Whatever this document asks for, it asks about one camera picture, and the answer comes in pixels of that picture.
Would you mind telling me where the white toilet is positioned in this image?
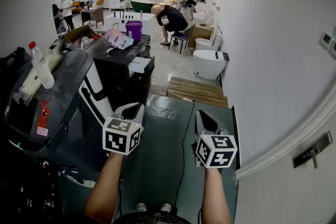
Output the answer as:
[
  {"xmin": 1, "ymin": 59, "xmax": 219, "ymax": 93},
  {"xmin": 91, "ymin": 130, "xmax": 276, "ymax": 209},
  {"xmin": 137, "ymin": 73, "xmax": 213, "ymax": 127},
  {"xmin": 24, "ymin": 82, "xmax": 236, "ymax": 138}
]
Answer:
[
  {"xmin": 193, "ymin": 49, "xmax": 230, "ymax": 81},
  {"xmin": 195, "ymin": 28, "xmax": 223, "ymax": 52},
  {"xmin": 199, "ymin": 7, "xmax": 220, "ymax": 27}
]

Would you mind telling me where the black front-load washing machine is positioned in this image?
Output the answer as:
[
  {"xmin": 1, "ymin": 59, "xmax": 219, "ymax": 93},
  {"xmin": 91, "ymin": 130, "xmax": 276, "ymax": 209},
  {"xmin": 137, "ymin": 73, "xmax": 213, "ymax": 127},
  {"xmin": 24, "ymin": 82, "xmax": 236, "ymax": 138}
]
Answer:
[{"xmin": 86, "ymin": 33, "xmax": 155, "ymax": 119}]

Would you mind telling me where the pink detergent bag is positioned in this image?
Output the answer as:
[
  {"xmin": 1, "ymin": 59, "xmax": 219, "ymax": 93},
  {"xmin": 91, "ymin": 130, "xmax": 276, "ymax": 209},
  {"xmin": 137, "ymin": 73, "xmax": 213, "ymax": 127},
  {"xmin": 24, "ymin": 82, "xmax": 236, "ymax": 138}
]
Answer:
[{"xmin": 105, "ymin": 28, "xmax": 134, "ymax": 50}]

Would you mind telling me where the person's right forearm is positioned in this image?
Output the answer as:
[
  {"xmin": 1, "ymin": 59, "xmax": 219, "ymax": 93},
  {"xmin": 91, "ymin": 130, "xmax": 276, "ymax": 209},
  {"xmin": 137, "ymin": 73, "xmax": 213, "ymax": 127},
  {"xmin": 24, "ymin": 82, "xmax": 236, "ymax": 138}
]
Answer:
[{"xmin": 203, "ymin": 166, "xmax": 232, "ymax": 224}]

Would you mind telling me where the clear plastic bottle red cap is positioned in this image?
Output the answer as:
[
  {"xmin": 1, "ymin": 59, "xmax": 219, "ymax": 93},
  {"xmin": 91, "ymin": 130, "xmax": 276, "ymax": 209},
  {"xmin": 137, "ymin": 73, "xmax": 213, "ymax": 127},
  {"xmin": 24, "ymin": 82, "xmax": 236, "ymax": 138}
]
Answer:
[{"xmin": 28, "ymin": 41, "xmax": 55, "ymax": 90}]

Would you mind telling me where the person's black t-shirt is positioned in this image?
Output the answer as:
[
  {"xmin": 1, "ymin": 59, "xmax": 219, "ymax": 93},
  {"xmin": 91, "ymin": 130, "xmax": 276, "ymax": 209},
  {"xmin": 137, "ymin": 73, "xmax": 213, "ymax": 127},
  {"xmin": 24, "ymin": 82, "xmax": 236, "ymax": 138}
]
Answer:
[{"xmin": 112, "ymin": 211, "xmax": 192, "ymax": 224}]

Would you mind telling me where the open cardboard box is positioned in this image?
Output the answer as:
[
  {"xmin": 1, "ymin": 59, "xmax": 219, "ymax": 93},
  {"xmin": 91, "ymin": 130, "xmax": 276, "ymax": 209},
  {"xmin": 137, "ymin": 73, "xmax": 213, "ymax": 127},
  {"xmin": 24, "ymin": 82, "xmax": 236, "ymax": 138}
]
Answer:
[{"xmin": 62, "ymin": 25, "xmax": 99, "ymax": 51}]

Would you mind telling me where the cream plastic housing part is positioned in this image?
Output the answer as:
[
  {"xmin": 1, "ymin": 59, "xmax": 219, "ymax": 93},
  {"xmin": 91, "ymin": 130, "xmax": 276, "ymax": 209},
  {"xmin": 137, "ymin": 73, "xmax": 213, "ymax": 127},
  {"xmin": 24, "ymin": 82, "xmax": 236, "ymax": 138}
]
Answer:
[{"xmin": 18, "ymin": 44, "xmax": 65, "ymax": 100}]

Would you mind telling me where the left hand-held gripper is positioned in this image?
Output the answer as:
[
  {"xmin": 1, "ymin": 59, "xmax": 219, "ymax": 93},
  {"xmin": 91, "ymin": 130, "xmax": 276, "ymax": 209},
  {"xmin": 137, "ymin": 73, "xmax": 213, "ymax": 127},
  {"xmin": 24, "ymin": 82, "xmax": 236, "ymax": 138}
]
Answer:
[{"xmin": 101, "ymin": 102, "xmax": 146, "ymax": 157}]

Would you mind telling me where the purple bucket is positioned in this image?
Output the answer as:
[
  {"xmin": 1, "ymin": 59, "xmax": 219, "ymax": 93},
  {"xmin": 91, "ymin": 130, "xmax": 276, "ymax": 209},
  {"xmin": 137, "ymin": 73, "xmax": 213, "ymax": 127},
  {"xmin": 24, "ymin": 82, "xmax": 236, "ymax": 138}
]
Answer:
[{"xmin": 125, "ymin": 20, "xmax": 143, "ymax": 42}]

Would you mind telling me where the wooden slat platform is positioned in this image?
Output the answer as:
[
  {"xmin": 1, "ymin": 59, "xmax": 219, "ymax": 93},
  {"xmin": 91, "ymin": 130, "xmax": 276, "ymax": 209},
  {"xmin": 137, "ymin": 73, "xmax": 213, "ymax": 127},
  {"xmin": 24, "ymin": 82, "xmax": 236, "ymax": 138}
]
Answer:
[{"xmin": 166, "ymin": 76, "xmax": 229, "ymax": 109}]

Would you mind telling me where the brown carton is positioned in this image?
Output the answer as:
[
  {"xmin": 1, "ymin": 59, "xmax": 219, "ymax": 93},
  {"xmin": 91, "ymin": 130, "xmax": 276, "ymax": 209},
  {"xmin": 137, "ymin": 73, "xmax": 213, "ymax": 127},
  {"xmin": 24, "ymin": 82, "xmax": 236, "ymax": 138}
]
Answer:
[{"xmin": 187, "ymin": 23, "xmax": 215, "ymax": 49}]

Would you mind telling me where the plain cardboard box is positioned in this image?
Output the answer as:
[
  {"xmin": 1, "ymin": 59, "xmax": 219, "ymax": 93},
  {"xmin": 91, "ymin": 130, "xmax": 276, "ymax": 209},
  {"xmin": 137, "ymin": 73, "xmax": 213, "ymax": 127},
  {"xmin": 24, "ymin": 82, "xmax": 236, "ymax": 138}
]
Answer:
[{"xmin": 151, "ymin": 3, "xmax": 174, "ymax": 18}]

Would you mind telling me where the dark grey chair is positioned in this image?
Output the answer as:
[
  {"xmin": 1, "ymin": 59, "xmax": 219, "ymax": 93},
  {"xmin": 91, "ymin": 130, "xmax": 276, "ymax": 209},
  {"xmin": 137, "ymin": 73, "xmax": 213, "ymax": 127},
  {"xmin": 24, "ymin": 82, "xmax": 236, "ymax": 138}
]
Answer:
[{"xmin": 167, "ymin": 24, "xmax": 196, "ymax": 55}]

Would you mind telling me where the black white top-load washing machine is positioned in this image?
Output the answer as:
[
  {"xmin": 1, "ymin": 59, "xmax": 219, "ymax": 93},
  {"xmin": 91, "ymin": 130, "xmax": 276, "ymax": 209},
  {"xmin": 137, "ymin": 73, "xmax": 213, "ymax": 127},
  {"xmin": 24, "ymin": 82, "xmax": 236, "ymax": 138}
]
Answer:
[{"xmin": 2, "ymin": 43, "xmax": 117, "ymax": 180}]

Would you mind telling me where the green bathtub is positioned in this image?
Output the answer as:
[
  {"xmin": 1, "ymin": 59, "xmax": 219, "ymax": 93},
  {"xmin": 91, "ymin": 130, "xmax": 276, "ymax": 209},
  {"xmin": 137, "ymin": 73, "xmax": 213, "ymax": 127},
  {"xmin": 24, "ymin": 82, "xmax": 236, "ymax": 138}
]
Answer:
[{"xmin": 129, "ymin": 0, "xmax": 155, "ymax": 13}]

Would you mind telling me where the white bathtub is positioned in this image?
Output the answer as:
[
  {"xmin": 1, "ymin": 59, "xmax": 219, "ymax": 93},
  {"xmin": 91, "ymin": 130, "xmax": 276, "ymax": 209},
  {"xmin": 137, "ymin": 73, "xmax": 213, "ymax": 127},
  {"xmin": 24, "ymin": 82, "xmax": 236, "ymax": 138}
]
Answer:
[{"xmin": 104, "ymin": 12, "xmax": 155, "ymax": 35}]

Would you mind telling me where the white detergent drawer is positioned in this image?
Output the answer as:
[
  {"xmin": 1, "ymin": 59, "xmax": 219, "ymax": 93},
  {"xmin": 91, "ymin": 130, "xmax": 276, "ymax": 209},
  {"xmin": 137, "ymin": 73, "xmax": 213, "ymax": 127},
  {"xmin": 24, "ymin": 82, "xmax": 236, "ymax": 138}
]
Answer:
[{"xmin": 128, "ymin": 56, "xmax": 152, "ymax": 74}]

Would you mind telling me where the white cabinet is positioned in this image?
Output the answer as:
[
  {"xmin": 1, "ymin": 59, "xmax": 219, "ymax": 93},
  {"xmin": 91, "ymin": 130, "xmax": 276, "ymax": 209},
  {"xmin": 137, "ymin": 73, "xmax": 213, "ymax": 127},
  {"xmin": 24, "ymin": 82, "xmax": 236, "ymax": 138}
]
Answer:
[{"xmin": 109, "ymin": 0, "xmax": 131, "ymax": 11}]

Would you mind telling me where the person's left forearm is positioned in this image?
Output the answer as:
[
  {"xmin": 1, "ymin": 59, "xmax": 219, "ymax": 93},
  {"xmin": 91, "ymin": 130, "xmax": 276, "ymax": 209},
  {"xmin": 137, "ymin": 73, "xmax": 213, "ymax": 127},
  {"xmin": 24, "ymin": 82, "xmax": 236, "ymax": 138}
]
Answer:
[{"xmin": 83, "ymin": 151, "xmax": 132, "ymax": 221}]

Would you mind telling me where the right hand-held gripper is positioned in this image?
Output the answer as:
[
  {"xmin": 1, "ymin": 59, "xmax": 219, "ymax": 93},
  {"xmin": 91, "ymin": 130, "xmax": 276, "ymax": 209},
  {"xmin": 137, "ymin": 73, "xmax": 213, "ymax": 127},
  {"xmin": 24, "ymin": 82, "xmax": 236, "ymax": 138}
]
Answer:
[{"xmin": 193, "ymin": 110, "xmax": 238, "ymax": 174}]

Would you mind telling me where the wooden desk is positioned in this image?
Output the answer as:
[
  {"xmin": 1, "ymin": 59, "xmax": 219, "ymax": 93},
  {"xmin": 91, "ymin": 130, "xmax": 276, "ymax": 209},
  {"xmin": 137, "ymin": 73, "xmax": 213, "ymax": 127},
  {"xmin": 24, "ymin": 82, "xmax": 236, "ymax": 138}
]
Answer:
[{"xmin": 80, "ymin": 5, "xmax": 104, "ymax": 29}]

